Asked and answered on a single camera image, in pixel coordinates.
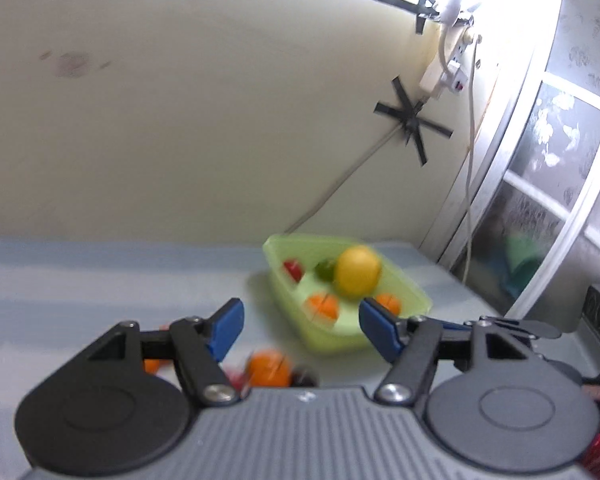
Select white plug adapter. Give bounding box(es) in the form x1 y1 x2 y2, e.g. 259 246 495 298
436 0 476 27

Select black tape cross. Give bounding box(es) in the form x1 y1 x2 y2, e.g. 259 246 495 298
374 76 453 167

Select grey power cable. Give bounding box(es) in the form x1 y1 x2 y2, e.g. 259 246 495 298
282 102 425 235

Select white power cable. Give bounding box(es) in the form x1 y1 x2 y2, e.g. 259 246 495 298
460 30 483 283

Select dark red fruit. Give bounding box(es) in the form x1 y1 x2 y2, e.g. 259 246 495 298
291 365 321 389

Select light green plastic basket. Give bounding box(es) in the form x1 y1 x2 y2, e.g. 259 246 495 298
262 232 434 357

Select white framed frosted glass door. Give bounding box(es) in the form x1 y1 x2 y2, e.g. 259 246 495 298
420 0 600 321

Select blue striped bedsheet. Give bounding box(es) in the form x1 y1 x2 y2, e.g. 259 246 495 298
0 237 600 411

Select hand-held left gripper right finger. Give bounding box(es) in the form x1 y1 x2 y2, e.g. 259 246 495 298
359 298 535 408

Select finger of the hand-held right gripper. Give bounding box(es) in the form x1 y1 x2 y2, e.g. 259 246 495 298
481 316 563 341

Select large yellow citrus fruit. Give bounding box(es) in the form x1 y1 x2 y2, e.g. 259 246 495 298
334 245 383 299

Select teal green cloth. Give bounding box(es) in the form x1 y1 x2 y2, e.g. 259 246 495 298
500 232 545 301

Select black tape strips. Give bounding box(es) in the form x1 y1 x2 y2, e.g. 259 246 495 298
362 0 441 36

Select white power strip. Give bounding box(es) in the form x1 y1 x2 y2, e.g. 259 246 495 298
419 24 481 102

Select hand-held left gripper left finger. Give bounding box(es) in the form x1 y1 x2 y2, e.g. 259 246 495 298
82 298 245 408

